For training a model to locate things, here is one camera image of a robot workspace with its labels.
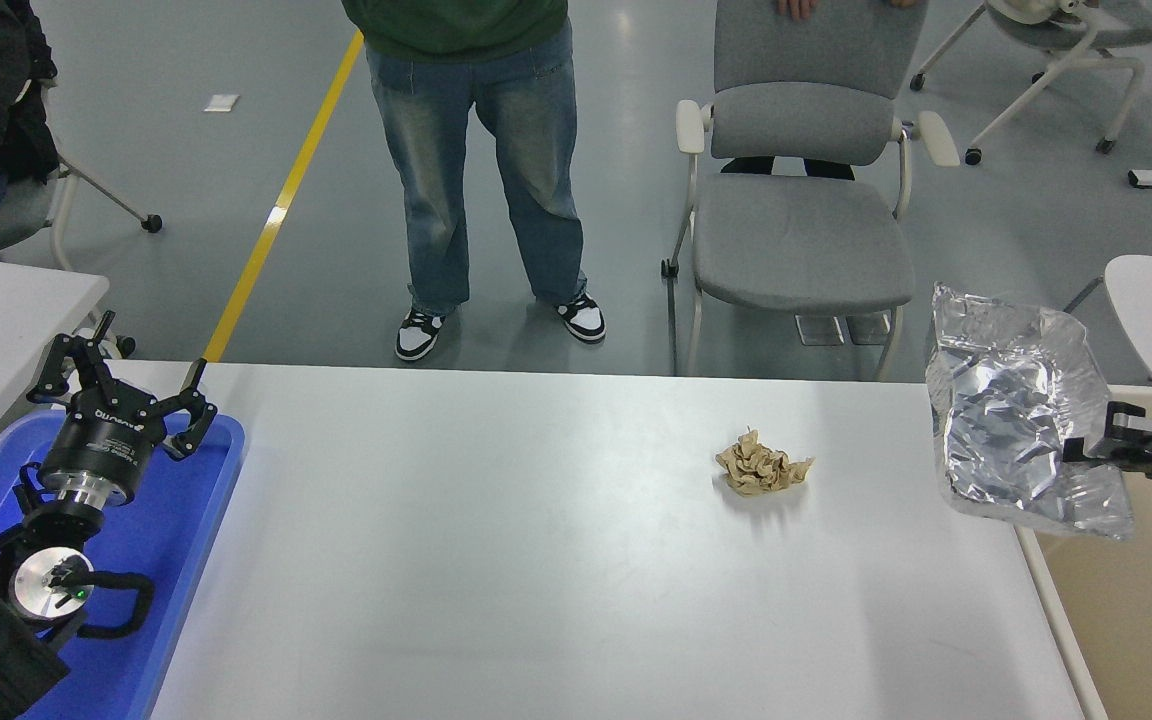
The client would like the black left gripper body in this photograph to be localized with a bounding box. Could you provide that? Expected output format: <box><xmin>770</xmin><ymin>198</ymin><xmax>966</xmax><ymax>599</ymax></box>
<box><xmin>42</xmin><ymin>396</ymin><xmax>171</xmax><ymax>493</ymax></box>

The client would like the large pale bin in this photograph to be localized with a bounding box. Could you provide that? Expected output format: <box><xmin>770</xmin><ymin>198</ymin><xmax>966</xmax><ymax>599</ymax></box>
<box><xmin>1014</xmin><ymin>385</ymin><xmax>1152</xmax><ymax>720</ymax></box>

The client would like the grey padded armchair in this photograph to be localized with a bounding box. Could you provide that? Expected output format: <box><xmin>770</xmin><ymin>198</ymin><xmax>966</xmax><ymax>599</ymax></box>
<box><xmin>663</xmin><ymin>0</ymin><xmax>962</xmax><ymax>383</ymax></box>

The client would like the blue plastic tray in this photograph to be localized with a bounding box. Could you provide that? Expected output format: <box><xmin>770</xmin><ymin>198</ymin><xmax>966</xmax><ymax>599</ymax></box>
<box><xmin>0</xmin><ymin>408</ymin><xmax>245</xmax><ymax>720</ymax></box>

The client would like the standing person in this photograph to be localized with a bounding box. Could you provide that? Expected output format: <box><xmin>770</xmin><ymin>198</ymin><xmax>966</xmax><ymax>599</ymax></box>
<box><xmin>341</xmin><ymin>0</ymin><xmax>607</xmax><ymax>363</ymax></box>

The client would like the grey chair with white legs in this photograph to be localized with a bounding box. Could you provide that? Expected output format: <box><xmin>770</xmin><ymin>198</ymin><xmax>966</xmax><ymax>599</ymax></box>
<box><xmin>0</xmin><ymin>80</ymin><xmax>163</xmax><ymax>273</ymax></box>

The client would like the white framed wheeled chair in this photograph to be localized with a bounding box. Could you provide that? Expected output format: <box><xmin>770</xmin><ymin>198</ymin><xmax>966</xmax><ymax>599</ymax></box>
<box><xmin>911</xmin><ymin>0</ymin><xmax>1152</xmax><ymax>166</ymax></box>

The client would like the silver foil tray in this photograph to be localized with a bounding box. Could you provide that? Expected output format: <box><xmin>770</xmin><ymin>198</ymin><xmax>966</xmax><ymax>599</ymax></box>
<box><xmin>926</xmin><ymin>283</ymin><xmax>1135</xmax><ymax>543</ymax></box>

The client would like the tan paper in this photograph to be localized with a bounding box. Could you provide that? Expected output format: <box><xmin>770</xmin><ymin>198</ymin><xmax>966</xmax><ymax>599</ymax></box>
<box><xmin>716</xmin><ymin>430</ymin><xmax>815</xmax><ymax>498</ymax></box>

